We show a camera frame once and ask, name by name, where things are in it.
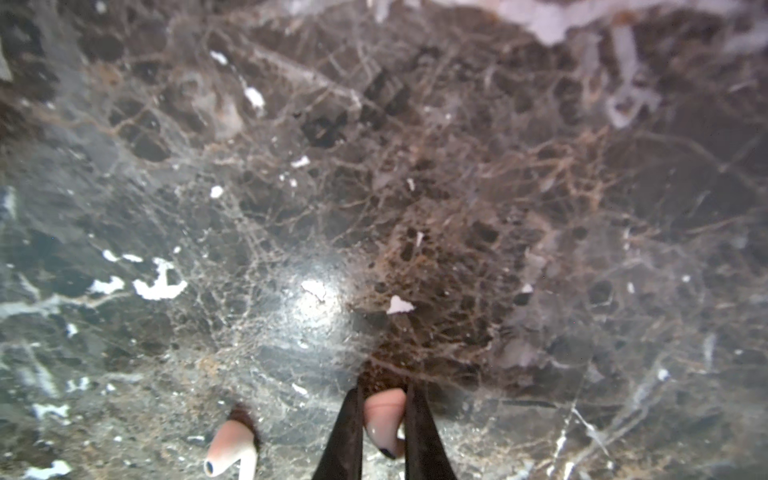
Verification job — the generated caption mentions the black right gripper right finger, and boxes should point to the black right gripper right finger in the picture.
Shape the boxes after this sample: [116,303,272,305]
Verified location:
[405,384,457,480]

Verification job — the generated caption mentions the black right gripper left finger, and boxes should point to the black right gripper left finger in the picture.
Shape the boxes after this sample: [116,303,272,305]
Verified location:
[312,387,364,480]

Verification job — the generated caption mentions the pink wireless earbud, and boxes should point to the pink wireless earbud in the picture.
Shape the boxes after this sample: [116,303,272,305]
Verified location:
[203,420,259,480]
[363,388,406,459]

